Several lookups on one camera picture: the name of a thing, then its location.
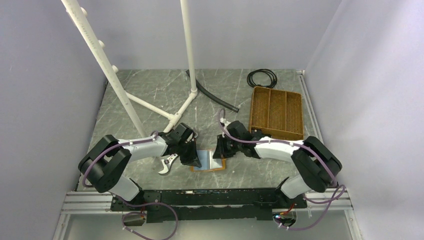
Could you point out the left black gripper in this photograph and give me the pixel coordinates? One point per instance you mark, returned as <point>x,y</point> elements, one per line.
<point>192,159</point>

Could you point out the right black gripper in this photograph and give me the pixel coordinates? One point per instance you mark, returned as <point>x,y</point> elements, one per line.
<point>220,151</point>

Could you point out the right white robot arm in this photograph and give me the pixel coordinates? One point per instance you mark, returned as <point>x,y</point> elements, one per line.
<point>317,167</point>

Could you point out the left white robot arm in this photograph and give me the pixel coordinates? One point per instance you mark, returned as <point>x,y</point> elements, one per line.
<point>103,166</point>

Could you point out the brown woven divided tray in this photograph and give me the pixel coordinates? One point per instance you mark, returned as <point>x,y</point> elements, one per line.
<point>276,113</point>

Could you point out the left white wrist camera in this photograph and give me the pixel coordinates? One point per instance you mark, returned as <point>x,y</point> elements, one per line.
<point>193,135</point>

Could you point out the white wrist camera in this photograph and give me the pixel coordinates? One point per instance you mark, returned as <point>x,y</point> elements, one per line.
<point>193,135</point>
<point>224,122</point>

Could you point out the red handled adjustable wrench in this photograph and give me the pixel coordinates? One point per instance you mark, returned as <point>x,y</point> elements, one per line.
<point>167,164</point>

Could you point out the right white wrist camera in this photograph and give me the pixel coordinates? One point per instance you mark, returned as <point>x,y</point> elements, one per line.
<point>224,122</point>

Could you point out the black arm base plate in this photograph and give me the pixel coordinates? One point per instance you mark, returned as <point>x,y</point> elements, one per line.
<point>210,204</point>

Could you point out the aluminium extrusion rail frame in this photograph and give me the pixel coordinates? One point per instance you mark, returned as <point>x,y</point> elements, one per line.
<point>90,203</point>

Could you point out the white PVC pipe frame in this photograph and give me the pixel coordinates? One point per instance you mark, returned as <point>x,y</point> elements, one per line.
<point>78,16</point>

